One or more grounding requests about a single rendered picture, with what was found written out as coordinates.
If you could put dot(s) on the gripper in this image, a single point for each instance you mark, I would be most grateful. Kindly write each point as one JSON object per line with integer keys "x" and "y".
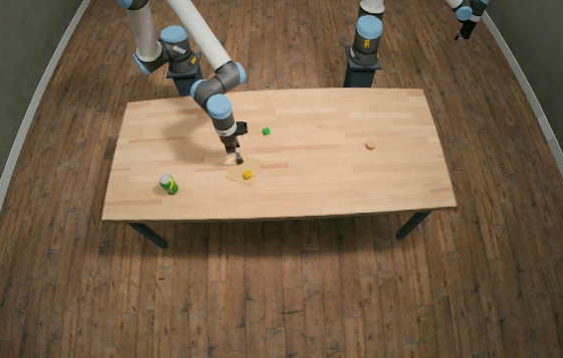
{"x": 231, "y": 143}
{"x": 468, "y": 30}

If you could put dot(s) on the black die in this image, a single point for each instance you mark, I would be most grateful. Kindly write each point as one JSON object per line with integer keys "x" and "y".
{"x": 239, "y": 160}

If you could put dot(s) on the yellow die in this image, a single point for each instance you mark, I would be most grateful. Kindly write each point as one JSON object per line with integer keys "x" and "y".
{"x": 247, "y": 175}

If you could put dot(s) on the green die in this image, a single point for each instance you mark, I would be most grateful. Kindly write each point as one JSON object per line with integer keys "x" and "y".
{"x": 266, "y": 131}

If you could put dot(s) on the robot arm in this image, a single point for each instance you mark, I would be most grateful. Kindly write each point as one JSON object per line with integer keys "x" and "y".
{"x": 197, "y": 35}
{"x": 366, "y": 47}

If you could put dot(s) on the tan mat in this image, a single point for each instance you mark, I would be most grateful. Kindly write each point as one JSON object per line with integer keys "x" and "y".
{"x": 251, "y": 169}

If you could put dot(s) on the green can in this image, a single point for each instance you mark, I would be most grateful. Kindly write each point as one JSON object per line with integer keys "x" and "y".
{"x": 169, "y": 185}

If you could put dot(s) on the wooden table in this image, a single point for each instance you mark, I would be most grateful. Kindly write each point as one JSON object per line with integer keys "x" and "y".
{"x": 311, "y": 189}

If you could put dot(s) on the tan round disc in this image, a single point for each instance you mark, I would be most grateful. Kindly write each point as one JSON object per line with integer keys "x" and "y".
{"x": 370, "y": 144}

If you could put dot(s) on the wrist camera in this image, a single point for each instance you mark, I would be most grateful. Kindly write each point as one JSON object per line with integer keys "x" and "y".
{"x": 242, "y": 128}

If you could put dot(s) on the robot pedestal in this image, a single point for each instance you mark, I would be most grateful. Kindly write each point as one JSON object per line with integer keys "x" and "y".
{"x": 358, "y": 77}
{"x": 189, "y": 84}

